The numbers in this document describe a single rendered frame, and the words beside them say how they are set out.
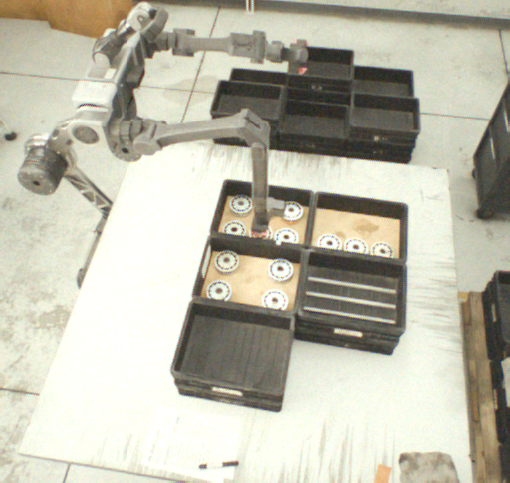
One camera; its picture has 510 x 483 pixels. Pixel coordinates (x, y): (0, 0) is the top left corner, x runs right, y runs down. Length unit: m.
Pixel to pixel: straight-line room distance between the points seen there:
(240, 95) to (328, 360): 1.85
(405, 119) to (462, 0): 1.88
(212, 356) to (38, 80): 3.13
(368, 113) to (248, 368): 1.89
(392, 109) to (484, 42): 1.79
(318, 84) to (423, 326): 1.74
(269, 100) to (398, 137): 0.82
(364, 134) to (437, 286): 1.11
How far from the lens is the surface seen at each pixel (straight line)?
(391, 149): 3.26
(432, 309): 2.37
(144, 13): 1.83
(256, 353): 2.04
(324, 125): 3.41
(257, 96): 3.40
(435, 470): 2.13
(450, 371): 2.27
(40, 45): 5.01
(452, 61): 4.75
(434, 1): 5.03
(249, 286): 2.16
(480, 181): 3.62
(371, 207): 2.36
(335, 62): 3.70
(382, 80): 3.78
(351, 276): 2.22
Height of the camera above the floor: 2.71
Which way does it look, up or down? 54 degrees down
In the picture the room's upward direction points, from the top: 1 degrees counter-clockwise
